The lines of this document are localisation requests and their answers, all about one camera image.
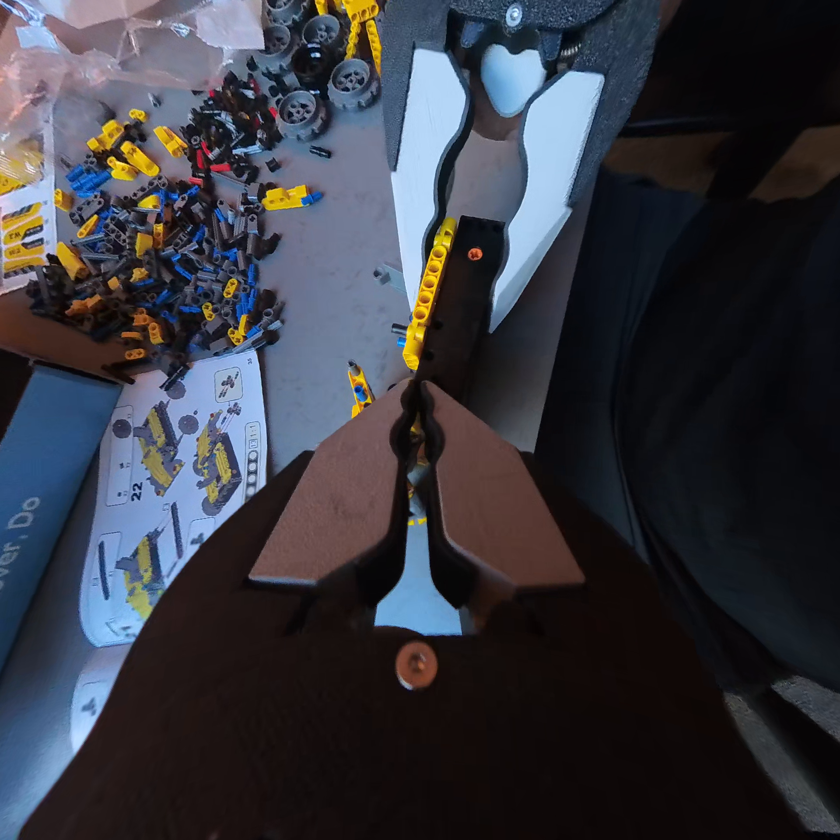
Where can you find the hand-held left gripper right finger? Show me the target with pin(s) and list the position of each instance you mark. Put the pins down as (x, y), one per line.
(499, 512)

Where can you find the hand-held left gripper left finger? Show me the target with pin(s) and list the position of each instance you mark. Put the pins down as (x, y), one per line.
(334, 512)

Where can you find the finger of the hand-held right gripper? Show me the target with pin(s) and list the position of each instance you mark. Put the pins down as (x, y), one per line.
(420, 144)
(551, 170)

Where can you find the yellow black toy vehicle model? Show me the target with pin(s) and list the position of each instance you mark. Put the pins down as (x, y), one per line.
(466, 295)

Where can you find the person's right forearm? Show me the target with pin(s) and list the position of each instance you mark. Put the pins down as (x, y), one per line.
(741, 52)

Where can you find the grey work desk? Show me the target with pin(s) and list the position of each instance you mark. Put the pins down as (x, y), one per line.
(328, 262)

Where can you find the person's right hand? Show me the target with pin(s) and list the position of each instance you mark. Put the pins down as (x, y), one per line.
(495, 128)

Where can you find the heap of yellow toy beams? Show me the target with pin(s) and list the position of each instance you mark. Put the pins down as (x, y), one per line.
(364, 39)

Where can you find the group of grey toy wheels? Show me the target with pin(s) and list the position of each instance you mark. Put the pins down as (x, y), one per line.
(302, 111)

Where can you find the black toy wheel rim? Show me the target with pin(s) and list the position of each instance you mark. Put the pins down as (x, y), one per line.
(312, 62)

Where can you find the building instruction booklet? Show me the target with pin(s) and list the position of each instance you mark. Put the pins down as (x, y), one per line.
(197, 426)

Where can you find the pile of black red pins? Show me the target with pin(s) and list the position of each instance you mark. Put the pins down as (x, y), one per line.
(229, 131)

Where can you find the pile of mixed small pieces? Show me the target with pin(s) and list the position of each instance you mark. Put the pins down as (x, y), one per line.
(164, 275)

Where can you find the blue cardboard box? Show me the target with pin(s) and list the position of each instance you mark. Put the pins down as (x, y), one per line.
(46, 459)

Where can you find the clear crumpled plastic bag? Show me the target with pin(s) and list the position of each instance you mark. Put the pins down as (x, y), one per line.
(98, 52)

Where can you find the yellow black sticker sheet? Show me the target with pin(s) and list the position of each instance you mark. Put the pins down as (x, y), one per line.
(26, 216)

